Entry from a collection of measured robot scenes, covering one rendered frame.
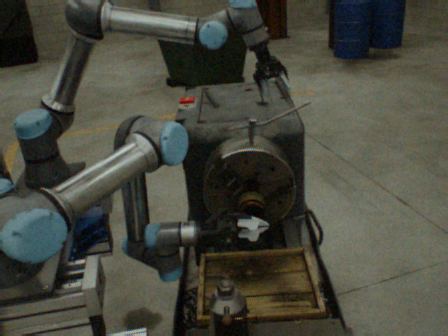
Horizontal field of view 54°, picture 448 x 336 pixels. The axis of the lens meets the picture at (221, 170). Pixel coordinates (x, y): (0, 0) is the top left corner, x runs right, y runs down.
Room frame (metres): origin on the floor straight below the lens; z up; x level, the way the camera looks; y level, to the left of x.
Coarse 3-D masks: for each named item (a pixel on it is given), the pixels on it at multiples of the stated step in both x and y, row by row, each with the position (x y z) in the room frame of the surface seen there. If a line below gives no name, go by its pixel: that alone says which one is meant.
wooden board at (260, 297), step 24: (216, 264) 1.18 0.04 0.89; (240, 264) 1.17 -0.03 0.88; (264, 264) 1.16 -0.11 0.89; (288, 264) 1.14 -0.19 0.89; (216, 288) 1.06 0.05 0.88; (240, 288) 1.05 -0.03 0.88; (264, 288) 1.04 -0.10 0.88; (288, 288) 1.03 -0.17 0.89; (312, 288) 1.02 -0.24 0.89; (264, 312) 0.94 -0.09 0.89; (288, 312) 0.92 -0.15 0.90; (312, 312) 0.91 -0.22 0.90
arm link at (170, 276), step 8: (144, 256) 1.11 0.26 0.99; (152, 256) 1.10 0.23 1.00; (160, 256) 1.06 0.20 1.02; (168, 256) 1.06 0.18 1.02; (176, 256) 1.07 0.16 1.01; (152, 264) 1.09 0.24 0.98; (160, 264) 1.07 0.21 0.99; (168, 264) 1.06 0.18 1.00; (176, 264) 1.07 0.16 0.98; (160, 272) 1.07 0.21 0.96; (168, 272) 1.06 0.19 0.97; (176, 272) 1.07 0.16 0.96; (168, 280) 1.06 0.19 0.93
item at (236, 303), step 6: (216, 294) 0.74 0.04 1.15; (240, 294) 0.74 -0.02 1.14; (210, 300) 0.74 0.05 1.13; (216, 300) 0.73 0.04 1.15; (222, 300) 0.72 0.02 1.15; (228, 300) 0.72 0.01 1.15; (234, 300) 0.72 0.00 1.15; (240, 300) 0.73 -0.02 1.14; (210, 306) 0.73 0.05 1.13; (216, 306) 0.72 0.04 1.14; (222, 306) 0.71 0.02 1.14; (228, 306) 0.71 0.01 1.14; (234, 306) 0.71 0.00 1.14; (240, 306) 0.72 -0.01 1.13; (216, 312) 0.71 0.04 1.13; (222, 312) 0.71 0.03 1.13; (234, 312) 0.71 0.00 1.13
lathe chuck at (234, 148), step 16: (240, 144) 1.35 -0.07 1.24; (256, 144) 1.34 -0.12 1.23; (224, 160) 1.30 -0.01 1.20; (240, 160) 1.30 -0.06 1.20; (256, 160) 1.30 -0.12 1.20; (272, 160) 1.30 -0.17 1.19; (208, 176) 1.31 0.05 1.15; (256, 176) 1.30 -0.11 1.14; (272, 176) 1.30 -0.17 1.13; (288, 176) 1.30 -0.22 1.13; (208, 192) 1.31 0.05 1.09; (224, 192) 1.30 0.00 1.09; (256, 192) 1.36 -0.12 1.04; (208, 208) 1.31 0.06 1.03; (272, 208) 1.30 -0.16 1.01; (288, 208) 1.30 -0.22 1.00; (272, 224) 1.30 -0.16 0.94
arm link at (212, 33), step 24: (72, 0) 1.36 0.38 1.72; (96, 0) 1.35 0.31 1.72; (72, 24) 1.35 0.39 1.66; (96, 24) 1.31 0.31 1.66; (120, 24) 1.31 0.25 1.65; (144, 24) 1.30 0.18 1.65; (168, 24) 1.30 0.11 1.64; (192, 24) 1.30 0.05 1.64; (216, 24) 1.27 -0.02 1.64; (216, 48) 1.27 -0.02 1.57
